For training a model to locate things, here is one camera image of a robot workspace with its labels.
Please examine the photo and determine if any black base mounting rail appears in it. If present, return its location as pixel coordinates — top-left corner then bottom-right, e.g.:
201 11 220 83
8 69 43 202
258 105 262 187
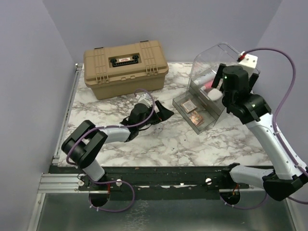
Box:
49 166 249 201

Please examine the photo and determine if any white egg-shaped sponge case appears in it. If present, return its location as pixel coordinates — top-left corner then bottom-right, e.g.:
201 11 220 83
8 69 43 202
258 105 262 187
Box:
207 89 223 101

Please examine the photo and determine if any white spray bottle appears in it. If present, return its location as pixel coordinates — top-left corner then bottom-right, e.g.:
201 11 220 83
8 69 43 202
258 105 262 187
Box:
194 73 216 85

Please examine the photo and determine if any aluminium frame rail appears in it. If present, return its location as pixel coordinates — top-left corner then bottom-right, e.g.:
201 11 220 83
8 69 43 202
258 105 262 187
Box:
38 63 84 193

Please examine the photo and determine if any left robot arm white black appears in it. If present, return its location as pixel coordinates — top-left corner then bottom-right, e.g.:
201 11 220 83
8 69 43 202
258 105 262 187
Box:
61 101 174 190

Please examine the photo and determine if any clear acrylic makeup organizer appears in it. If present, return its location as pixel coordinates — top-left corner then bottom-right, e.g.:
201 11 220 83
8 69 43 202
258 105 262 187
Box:
172 42 262 134

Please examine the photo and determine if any orange eyeshadow palette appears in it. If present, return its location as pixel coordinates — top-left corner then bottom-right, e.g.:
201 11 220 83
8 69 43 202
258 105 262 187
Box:
190 112 204 126

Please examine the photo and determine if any labelled compact box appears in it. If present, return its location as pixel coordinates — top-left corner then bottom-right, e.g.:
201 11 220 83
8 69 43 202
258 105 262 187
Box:
181 99 197 113

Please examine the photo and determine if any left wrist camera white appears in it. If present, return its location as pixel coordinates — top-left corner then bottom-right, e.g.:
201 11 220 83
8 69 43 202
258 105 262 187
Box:
136 93 152 107

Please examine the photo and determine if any pink tube with white cap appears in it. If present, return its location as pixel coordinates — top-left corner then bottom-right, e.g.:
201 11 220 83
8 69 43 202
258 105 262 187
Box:
201 81 213 91

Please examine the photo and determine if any rose gold clear compact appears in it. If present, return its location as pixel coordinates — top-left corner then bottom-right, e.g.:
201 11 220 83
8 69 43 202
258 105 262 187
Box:
189 112 200 124

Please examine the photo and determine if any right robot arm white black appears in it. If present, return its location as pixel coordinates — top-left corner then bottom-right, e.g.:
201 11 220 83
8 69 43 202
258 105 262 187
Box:
213 64 308 201

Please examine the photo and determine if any tan plastic toolbox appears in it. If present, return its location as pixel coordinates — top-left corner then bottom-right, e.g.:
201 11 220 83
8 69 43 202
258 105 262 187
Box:
83 40 169 100

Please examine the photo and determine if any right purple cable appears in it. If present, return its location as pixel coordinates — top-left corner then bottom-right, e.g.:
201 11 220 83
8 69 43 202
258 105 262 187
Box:
220 47 308 209

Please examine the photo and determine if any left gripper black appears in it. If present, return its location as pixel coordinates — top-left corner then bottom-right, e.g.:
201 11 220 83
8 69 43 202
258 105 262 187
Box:
138 101 174 130

